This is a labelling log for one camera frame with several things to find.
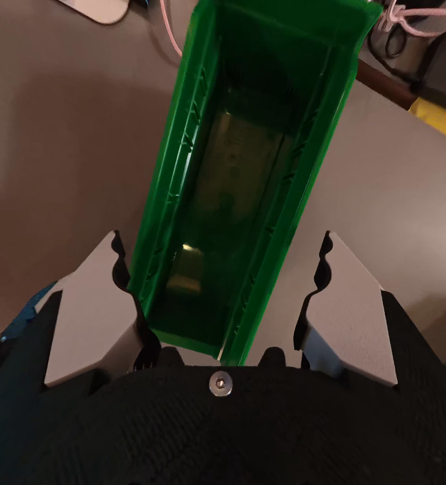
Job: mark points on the yellow tape strip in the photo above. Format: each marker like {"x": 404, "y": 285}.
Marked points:
{"x": 443, "y": 121}

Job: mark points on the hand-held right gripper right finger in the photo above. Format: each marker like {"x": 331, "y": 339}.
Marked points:
{"x": 352, "y": 318}

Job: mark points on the white flat stand base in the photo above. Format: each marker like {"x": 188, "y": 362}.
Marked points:
{"x": 98, "y": 9}

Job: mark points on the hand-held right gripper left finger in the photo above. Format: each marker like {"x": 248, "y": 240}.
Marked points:
{"x": 90, "y": 314}

